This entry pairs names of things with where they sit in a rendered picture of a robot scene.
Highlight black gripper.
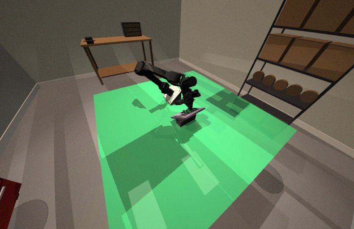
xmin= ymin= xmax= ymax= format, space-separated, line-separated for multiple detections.
xmin=175 ymin=88 xmax=201 ymax=110

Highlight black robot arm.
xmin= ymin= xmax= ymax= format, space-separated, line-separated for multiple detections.
xmin=134 ymin=61 xmax=199 ymax=98

